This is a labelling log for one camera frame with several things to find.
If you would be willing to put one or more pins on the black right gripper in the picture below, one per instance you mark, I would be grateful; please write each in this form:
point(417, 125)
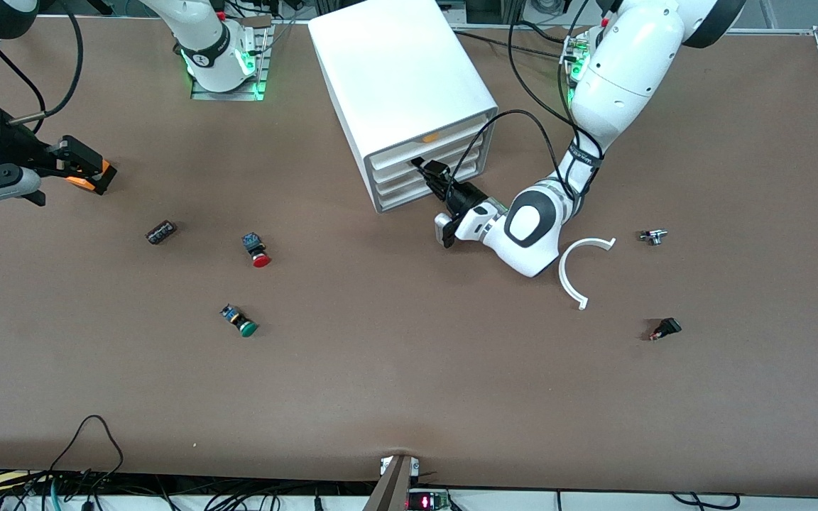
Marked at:
point(14, 150)

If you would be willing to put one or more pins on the white cabinet drawer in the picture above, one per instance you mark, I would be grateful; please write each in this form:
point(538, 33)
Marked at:
point(395, 152)

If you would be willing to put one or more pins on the metal tee fitting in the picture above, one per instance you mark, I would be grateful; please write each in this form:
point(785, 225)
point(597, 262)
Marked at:
point(654, 236)

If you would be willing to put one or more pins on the black square push button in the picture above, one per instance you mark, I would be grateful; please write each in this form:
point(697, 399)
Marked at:
point(668, 327)

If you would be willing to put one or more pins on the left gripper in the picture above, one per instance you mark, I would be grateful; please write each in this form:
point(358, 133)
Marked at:
point(464, 196)

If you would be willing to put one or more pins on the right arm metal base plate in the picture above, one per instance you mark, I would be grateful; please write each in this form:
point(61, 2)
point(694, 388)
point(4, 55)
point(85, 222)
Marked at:
point(263, 50)

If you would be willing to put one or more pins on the red push button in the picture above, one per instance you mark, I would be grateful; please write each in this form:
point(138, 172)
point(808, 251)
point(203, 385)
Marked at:
point(260, 257)

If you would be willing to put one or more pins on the green push button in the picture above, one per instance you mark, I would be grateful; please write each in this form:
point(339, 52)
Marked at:
point(244, 325)

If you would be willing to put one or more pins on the white semicircular bracket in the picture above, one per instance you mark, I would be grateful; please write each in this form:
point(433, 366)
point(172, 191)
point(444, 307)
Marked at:
point(564, 277)

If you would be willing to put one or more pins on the white slotted tray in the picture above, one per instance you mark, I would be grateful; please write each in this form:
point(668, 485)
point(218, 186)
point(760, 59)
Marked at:
point(395, 71)

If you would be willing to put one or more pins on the dark rectangular component block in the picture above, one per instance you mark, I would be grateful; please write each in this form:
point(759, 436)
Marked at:
point(160, 233)

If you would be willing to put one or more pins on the device with red display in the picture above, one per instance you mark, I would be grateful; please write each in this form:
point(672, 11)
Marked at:
point(427, 500)

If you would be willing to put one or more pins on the brown camera mount post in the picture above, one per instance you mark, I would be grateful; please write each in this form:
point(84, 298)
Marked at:
point(391, 486)

